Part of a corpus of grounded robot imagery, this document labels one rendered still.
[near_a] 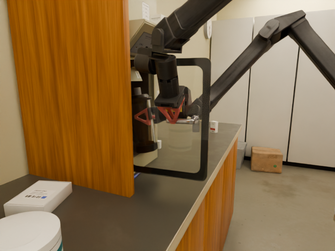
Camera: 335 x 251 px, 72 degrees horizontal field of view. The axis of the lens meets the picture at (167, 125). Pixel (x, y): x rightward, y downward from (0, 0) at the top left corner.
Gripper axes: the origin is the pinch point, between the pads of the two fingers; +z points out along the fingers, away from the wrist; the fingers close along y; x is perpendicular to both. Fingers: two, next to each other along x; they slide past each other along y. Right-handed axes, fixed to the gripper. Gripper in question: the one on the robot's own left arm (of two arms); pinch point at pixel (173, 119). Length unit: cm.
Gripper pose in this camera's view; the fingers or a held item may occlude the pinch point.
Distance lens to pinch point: 71.7
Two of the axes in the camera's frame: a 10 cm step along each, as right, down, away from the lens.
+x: 9.4, 0.8, -3.2
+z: 1.3, 8.1, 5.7
